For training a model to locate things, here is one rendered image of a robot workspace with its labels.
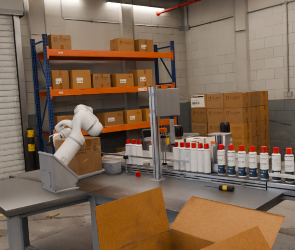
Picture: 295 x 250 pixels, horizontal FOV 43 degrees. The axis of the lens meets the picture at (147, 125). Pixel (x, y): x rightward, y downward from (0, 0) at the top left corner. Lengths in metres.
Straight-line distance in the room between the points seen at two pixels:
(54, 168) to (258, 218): 1.68
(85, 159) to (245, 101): 3.76
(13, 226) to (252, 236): 1.73
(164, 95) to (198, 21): 6.37
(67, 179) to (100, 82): 4.33
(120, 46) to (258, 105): 2.70
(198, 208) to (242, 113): 4.98
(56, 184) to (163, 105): 0.89
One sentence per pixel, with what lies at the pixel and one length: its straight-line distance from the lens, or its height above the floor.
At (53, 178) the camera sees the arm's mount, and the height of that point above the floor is 0.93.
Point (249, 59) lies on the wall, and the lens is 7.83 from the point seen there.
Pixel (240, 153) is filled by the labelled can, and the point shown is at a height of 1.04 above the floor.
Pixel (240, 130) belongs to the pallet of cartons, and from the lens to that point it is 6.16.
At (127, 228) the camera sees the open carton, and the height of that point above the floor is 1.07.
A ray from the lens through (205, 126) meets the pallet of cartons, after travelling 6.57.
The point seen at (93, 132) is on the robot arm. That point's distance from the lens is 2.71.
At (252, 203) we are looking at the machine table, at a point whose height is 0.83.
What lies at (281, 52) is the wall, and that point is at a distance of 7.43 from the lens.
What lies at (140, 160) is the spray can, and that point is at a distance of 2.96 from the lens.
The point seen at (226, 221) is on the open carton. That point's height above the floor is 1.07.
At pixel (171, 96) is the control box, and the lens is 2.60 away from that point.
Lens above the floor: 1.44
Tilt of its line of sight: 5 degrees down
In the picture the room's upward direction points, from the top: 3 degrees counter-clockwise
